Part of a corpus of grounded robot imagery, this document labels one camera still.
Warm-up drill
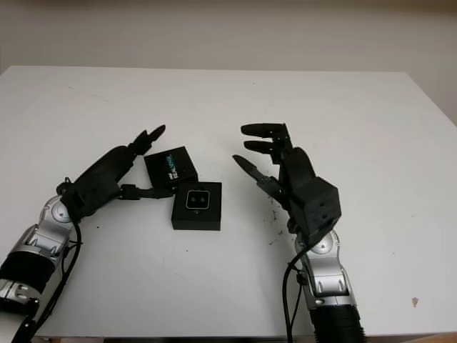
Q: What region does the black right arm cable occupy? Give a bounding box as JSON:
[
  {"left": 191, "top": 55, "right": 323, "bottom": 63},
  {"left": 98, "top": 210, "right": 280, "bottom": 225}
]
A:
[{"left": 282, "top": 232, "right": 312, "bottom": 343}]

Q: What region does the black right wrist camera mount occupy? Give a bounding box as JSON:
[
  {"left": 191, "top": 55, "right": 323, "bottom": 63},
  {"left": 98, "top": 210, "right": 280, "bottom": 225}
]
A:
[{"left": 287, "top": 176, "right": 342, "bottom": 244}]

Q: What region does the small white depth camera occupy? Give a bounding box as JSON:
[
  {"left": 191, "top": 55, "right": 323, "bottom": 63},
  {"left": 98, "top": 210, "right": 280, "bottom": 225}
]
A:
[{"left": 184, "top": 189, "right": 212, "bottom": 211}]

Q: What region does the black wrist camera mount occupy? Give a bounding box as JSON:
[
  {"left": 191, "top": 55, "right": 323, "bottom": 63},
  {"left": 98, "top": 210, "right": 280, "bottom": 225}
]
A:
[
  {"left": 287, "top": 176, "right": 342, "bottom": 244},
  {"left": 64, "top": 177, "right": 121, "bottom": 222}
]

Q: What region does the black camera box base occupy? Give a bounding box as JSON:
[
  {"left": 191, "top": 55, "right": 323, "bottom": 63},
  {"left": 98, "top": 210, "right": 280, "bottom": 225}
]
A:
[{"left": 171, "top": 181, "right": 224, "bottom": 232}]

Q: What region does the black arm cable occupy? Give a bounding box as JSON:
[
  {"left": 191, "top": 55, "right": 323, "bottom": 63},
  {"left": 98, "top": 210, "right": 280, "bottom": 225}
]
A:
[
  {"left": 282, "top": 232, "right": 312, "bottom": 343},
  {"left": 14, "top": 174, "right": 85, "bottom": 343}
]

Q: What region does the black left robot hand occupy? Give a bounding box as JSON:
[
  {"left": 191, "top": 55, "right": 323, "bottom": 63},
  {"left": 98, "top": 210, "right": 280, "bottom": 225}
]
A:
[{"left": 74, "top": 124, "right": 173, "bottom": 202}]

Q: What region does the black printed box lid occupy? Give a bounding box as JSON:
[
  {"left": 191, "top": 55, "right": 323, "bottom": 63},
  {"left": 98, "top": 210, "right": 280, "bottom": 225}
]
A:
[{"left": 144, "top": 144, "right": 199, "bottom": 191}]

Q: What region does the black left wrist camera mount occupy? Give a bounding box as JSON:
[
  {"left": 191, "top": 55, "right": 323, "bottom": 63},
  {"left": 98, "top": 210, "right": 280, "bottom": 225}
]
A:
[{"left": 64, "top": 177, "right": 121, "bottom": 222}]

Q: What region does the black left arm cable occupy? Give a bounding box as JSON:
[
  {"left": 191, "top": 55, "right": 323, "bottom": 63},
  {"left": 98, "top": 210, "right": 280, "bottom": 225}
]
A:
[{"left": 14, "top": 174, "right": 85, "bottom": 343}]

